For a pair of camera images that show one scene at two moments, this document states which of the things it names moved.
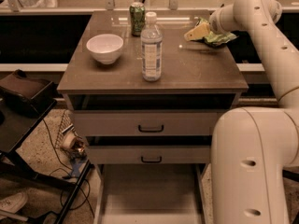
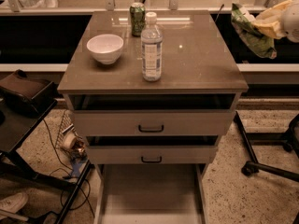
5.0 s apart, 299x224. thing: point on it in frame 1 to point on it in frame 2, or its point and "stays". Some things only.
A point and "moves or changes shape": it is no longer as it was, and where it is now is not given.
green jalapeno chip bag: x=211 y=38 moves or changes shape
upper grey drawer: x=143 y=123 stays
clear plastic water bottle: x=151 y=47 stays
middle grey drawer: x=149 y=154 stays
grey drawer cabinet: x=148 y=142 stays
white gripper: x=214 y=24 to x=291 y=20
